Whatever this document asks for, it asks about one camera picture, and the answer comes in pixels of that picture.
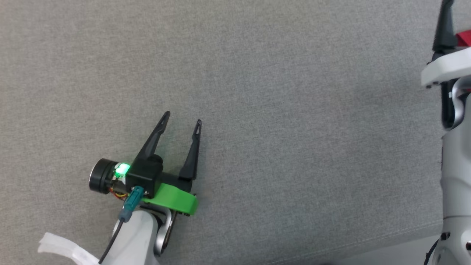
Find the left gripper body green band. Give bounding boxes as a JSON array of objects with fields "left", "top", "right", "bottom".
[{"left": 89, "top": 158, "right": 198, "bottom": 216}]

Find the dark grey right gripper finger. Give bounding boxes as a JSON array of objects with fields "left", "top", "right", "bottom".
[{"left": 432, "top": 0, "right": 457, "bottom": 52}]

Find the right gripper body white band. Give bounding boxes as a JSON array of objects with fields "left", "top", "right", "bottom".
[{"left": 421, "top": 47, "right": 471, "bottom": 89}]

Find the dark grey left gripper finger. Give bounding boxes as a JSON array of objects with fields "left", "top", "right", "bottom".
[
  {"left": 179, "top": 119, "right": 202, "bottom": 180},
  {"left": 132, "top": 111, "right": 171, "bottom": 166}
]

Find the red jersey with white sleeves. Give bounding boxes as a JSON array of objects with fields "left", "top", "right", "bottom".
[{"left": 456, "top": 31, "right": 471, "bottom": 48}]

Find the black left camera cable teal plug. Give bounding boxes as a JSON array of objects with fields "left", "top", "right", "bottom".
[{"left": 98, "top": 186, "right": 144, "bottom": 265}]

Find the black camera cable teal plug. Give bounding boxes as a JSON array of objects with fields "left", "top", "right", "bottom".
[
  {"left": 98, "top": 186, "right": 144, "bottom": 265},
  {"left": 423, "top": 238, "right": 442, "bottom": 265}
]

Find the white fabric cable strap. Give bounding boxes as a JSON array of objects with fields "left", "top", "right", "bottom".
[{"left": 38, "top": 232, "right": 100, "bottom": 265}]

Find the black right camera cable teal plug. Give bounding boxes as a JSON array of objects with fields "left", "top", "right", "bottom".
[{"left": 423, "top": 238, "right": 442, "bottom": 265}]

